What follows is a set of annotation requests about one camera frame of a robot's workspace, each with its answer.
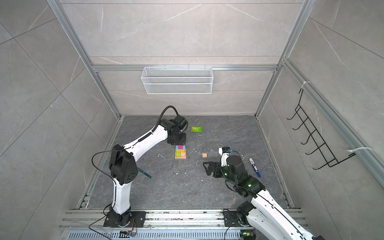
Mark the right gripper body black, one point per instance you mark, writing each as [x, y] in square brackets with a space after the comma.
[218, 173]

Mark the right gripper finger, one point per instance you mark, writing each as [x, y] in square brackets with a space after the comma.
[209, 170]
[207, 164]

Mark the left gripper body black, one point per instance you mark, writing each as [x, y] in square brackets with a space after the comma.
[180, 138]

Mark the natural wood block long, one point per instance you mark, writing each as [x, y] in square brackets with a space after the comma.
[181, 157]

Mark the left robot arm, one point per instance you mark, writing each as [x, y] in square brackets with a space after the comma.
[171, 127]

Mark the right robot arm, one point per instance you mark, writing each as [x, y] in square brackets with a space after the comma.
[260, 211]

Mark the green snack packet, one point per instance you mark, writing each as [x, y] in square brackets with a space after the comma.
[196, 129]

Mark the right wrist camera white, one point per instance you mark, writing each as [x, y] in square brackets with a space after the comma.
[225, 152]

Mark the green handled tool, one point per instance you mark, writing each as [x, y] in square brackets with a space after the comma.
[144, 173]

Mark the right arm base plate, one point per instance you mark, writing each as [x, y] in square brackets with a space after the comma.
[234, 219]

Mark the white wire mesh basket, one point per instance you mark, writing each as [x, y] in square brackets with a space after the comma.
[177, 80]

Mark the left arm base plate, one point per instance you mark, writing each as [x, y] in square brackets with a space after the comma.
[125, 220]

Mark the black wire hook rack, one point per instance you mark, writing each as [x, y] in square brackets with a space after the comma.
[315, 136]

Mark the aluminium mounting rail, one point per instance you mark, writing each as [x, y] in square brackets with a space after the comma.
[205, 224]

